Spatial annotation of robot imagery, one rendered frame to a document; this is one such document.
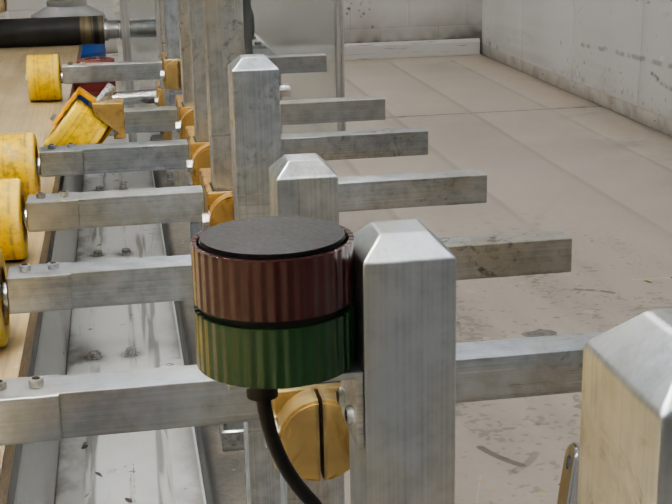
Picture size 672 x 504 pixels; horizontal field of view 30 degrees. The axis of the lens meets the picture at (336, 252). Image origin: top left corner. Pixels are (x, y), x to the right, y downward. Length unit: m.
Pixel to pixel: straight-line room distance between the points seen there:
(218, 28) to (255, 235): 0.73
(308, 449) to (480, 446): 2.24
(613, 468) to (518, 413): 2.90
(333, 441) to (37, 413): 0.18
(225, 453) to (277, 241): 0.85
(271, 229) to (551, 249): 0.62
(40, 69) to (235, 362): 1.79
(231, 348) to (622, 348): 0.24
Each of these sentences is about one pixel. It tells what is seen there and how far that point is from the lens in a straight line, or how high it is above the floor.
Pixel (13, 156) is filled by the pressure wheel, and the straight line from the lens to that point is 1.48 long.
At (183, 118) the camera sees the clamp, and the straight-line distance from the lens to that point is 1.67.
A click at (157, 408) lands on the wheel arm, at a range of 0.78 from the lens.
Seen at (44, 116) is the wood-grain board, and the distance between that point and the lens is 2.10.
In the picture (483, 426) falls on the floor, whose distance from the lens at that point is 3.05.
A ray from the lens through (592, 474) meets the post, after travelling 0.24.
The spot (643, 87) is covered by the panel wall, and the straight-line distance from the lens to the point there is 6.91.
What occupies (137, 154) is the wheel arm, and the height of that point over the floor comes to 0.95.
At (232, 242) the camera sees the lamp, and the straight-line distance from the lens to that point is 0.45.
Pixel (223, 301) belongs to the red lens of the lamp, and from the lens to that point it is 0.44.
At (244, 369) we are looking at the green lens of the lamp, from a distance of 0.45.
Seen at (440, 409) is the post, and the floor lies 1.06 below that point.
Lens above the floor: 1.25
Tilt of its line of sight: 16 degrees down
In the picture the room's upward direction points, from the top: 1 degrees counter-clockwise
